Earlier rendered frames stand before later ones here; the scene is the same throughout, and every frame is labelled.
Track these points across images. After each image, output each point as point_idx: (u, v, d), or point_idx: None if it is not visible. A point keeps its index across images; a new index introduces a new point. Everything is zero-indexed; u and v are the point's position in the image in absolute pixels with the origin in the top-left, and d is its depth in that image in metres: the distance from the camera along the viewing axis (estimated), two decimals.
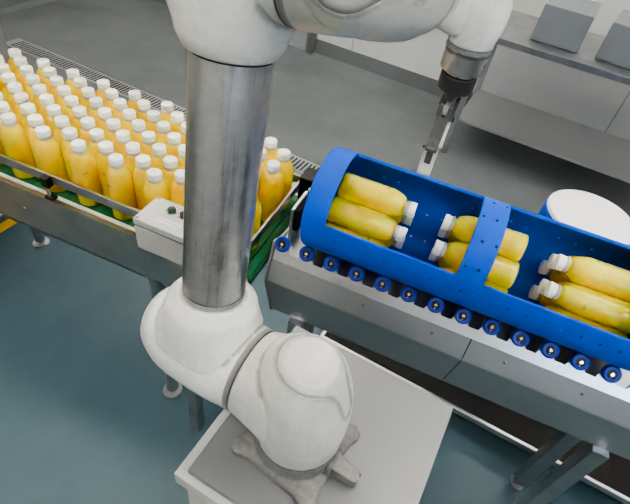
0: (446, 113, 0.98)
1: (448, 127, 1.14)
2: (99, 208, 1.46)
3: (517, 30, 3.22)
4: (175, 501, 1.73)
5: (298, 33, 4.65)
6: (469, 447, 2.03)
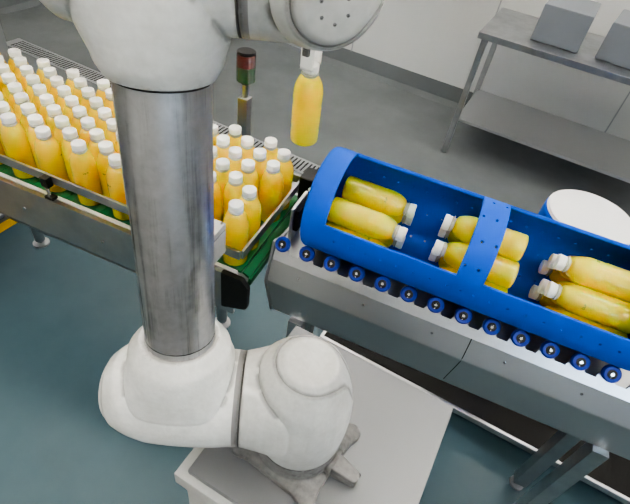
0: None
1: None
2: (99, 208, 1.46)
3: (517, 30, 3.22)
4: (175, 501, 1.73)
5: None
6: (469, 447, 2.03)
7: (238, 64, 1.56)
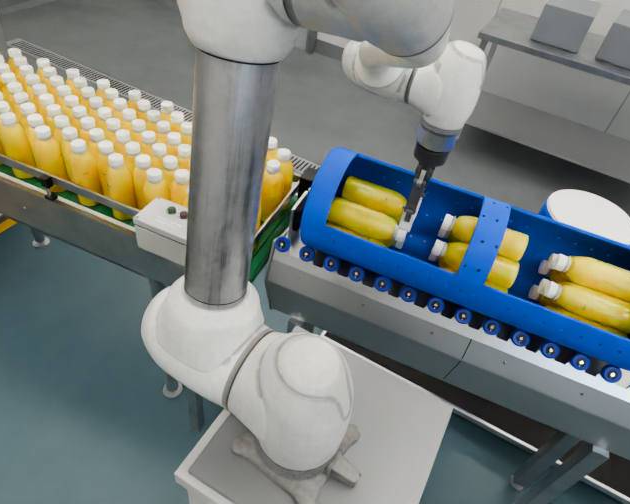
0: (420, 186, 1.07)
1: (420, 202, 1.19)
2: (99, 208, 1.46)
3: (517, 30, 3.22)
4: (175, 501, 1.73)
5: None
6: (469, 447, 2.03)
7: None
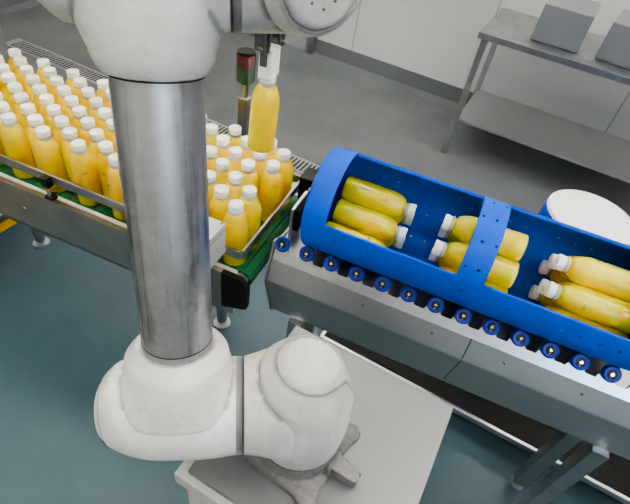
0: None
1: (278, 50, 1.12)
2: (99, 208, 1.46)
3: (517, 30, 3.22)
4: (175, 501, 1.73)
5: None
6: (469, 447, 2.03)
7: (238, 64, 1.56)
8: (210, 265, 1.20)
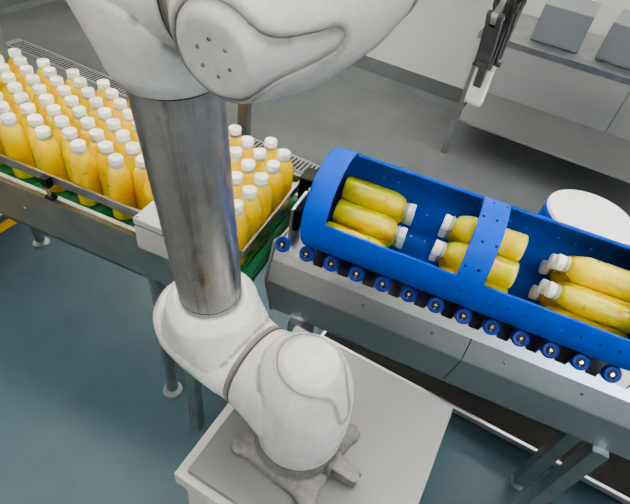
0: None
1: (476, 68, 0.85)
2: (99, 208, 1.46)
3: (517, 30, 3.22)
4: (175, 501, 1.73)
5: None
6: (469, 447, 2.03)
7: None
8: None
